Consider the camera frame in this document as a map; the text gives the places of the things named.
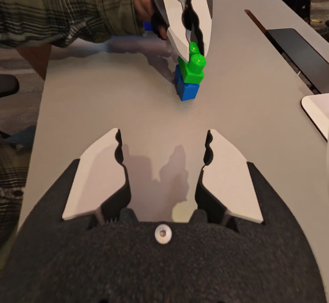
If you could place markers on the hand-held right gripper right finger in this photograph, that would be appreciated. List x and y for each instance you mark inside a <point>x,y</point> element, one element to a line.
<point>228,184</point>

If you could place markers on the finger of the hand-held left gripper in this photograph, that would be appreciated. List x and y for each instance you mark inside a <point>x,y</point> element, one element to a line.
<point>174,22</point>
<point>203,15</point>

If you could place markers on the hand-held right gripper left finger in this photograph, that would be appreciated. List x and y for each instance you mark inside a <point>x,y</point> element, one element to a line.
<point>95,184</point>

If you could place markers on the green mega block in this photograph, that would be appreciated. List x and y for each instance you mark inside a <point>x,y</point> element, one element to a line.
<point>192,72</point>

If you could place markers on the blue mega block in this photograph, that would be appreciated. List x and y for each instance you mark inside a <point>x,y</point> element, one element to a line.
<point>189,92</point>

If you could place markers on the person's left forearm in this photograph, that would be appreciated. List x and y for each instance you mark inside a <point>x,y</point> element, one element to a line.
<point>64,7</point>

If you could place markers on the person's left hand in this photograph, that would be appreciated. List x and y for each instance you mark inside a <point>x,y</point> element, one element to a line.
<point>142,2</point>

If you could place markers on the person's plaid shirt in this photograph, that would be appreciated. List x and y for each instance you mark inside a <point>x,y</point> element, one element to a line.
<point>11,179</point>

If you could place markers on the black flat panel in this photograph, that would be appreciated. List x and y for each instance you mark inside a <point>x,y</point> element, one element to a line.
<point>300,53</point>

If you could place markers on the white printed instruction board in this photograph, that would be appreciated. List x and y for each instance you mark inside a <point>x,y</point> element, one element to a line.
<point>318,112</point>

